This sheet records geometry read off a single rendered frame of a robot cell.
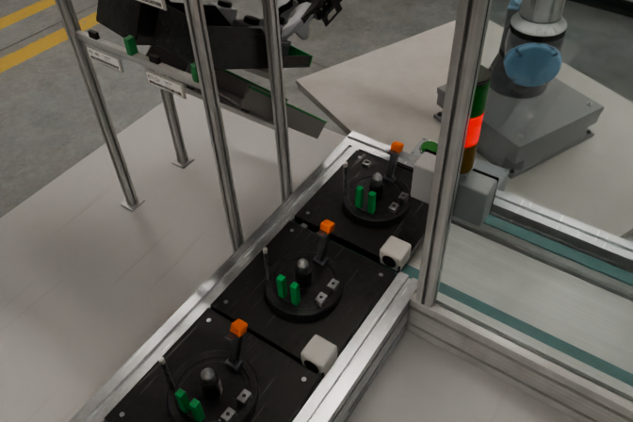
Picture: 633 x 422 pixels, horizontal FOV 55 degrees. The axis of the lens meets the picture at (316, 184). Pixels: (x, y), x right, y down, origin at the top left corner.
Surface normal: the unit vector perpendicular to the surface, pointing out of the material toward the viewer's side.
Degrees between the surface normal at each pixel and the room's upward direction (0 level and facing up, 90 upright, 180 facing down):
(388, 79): 0
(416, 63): 0
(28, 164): 0
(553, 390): 90
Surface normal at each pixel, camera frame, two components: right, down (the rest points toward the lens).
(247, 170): -0.03, -0.72
